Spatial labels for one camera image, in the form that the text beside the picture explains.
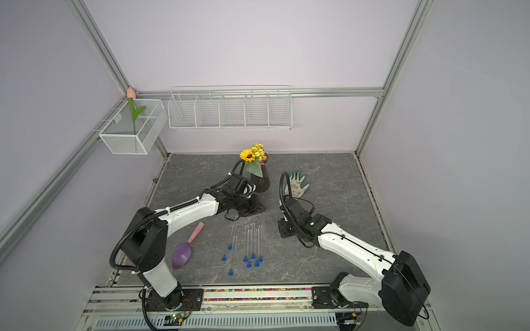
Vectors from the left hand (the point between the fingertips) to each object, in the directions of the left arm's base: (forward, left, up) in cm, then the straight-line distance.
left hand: (265, 210), depth 85 cm
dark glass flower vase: (+18, +1, -6) cm, 19 cm away
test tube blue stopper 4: (-17, +8, -12) cm, 23 cm away
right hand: (-5, -7, -1) cm, 9 cm away
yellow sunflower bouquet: (+18, +4, +12) cm, 22 cm away
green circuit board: (-34, +35, -14) cm, 51 cm away
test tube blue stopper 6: (-18, +5, -12) cm, 22 cm away
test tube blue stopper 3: (-9, +9, -11) cm, 17 cm away
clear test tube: (-9, +3, -10) cm, 14 cm away
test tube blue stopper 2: (-19, +15, -12) cm, 27 cm away
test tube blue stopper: (-9, +16, -11) cm, 22 cm away
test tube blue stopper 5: (-9, +6, -10) cm, 15 cm away
